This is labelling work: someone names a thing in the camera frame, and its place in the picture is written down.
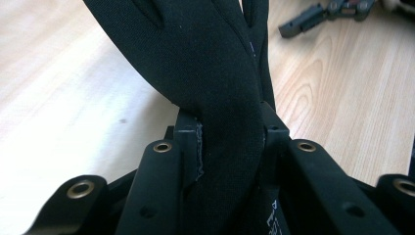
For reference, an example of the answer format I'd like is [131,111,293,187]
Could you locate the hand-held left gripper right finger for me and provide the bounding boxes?
[259,100,291,192]

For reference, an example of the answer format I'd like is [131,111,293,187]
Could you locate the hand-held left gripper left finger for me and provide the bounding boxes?
[171,109,206,191]

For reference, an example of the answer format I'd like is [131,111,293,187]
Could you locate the black glove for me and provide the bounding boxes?
[82,0,292,235]

